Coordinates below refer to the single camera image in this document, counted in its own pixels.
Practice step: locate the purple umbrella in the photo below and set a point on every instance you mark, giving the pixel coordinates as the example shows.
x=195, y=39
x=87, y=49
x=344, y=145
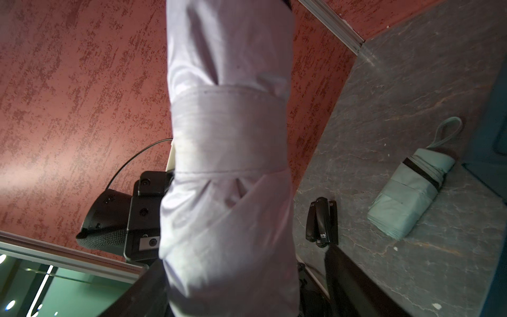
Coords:
x=227, y=218

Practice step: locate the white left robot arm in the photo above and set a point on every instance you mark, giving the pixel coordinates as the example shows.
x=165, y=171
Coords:
x=128, y=225

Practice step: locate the green folded umbrella right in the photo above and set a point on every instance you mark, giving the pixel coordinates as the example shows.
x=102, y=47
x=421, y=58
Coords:
x=414, y=185

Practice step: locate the teal drawer cabinet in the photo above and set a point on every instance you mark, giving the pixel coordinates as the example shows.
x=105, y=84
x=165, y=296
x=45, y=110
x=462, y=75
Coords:
x=485, y=159

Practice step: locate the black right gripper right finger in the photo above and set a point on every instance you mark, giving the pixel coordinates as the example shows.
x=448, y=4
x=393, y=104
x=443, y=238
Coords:
x=352, y=292

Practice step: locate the aluminium left corner post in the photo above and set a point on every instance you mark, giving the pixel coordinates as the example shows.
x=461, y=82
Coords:
x=335, y=24

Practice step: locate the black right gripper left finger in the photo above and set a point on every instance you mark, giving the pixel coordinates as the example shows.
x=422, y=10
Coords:
x=148, y=296

